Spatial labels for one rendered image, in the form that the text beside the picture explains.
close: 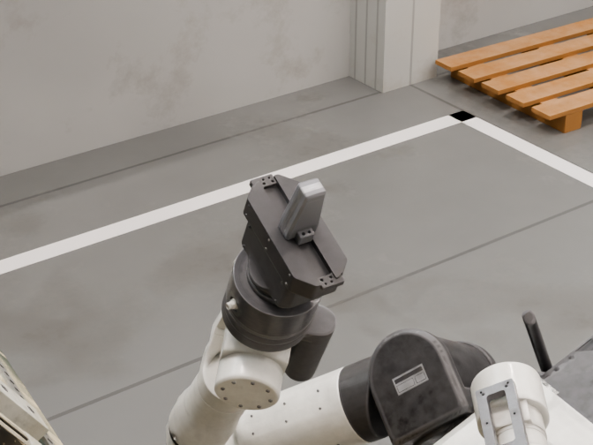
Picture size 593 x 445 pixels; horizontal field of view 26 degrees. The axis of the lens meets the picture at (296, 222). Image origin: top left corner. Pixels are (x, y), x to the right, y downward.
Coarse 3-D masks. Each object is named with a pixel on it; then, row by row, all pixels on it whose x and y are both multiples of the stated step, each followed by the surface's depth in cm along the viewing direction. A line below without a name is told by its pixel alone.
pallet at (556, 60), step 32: (544, 32) 576; (576, 32) 576; (448, 64) 542; (480, 64) 542; (512, 64) 542; (544, 64) 542; (576, 64) 542; (512, 96) 512; (544, 96) 512; (576, 96) 512; (576, 128) 508
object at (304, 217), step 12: (312, 192) 109; (324, 192) 109; (300, 204) 109; (312, 204) 109; (300, 216) 110; (312, 216) 111; (288, 228) 112; (300, 228) 112; (312, 228) 113; (300, 240) 112
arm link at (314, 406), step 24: (312, 384) 145; (336, 384) 142; (288, 408) 145; (312, 408) 143; (336, 408) 141; (240, 432) 147; (264, 432) 145; (288, 432) 144; (312, 432) 143; (336, 432) 142
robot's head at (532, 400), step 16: (496, 368) 118; (512, 368) 118; (528, 368) 118; (480, 384) 118; (528, 384) 117; (496, 400) 116; (528, 400) 115; (544, 400) 117; (496, 416) 115; (528, 416) 114; (544, 416) 117; (480, 432) 118; (496, 432) 114; (512, 432) 113; (528, 432) 113; (544, 432) 115
